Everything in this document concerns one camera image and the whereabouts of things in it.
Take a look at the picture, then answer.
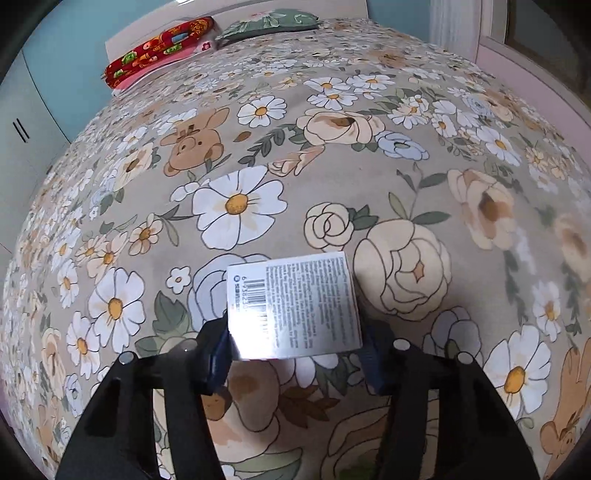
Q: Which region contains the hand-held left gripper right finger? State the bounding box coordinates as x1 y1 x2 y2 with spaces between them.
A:
360 323 541 480

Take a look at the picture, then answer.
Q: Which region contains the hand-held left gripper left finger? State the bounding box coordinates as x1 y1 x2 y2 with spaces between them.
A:
55 318 232 480

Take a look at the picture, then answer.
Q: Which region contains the small white cube box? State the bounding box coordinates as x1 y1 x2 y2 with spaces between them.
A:
226 251 363 361

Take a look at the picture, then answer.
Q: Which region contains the floral bed cover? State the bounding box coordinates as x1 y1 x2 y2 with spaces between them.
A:
0 18 591 480

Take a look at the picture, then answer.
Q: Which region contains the white wardrobe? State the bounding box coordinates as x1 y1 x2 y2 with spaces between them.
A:
0 46 75 259

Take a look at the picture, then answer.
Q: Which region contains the pink pillow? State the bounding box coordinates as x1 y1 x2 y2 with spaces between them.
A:
113 39 218 93

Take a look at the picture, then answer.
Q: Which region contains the red patterned pillow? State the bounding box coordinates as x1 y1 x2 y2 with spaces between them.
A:
104 16 215 90

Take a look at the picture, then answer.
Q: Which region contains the green floral pillow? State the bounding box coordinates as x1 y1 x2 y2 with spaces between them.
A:
215 8 320 47

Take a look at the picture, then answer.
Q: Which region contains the dark framed window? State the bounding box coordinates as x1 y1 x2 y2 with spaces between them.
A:
503 0 571 63

